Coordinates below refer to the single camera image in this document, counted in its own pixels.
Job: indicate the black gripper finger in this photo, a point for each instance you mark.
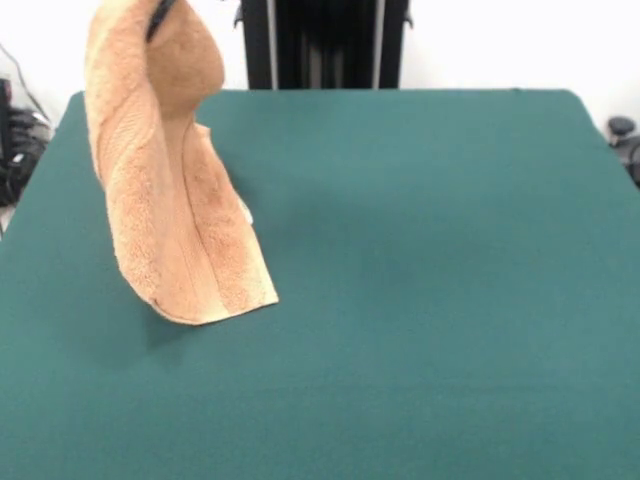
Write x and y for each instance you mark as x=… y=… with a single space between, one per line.
x=159 y=17

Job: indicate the tan terry towel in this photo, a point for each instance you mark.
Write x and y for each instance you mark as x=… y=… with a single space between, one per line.
x=165 y=200

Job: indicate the black stand column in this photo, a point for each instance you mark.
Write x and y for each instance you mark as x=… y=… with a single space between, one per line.
x=325 y=45

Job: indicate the dark green table cloth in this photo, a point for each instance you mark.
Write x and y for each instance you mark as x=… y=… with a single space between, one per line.
x=400 y=250

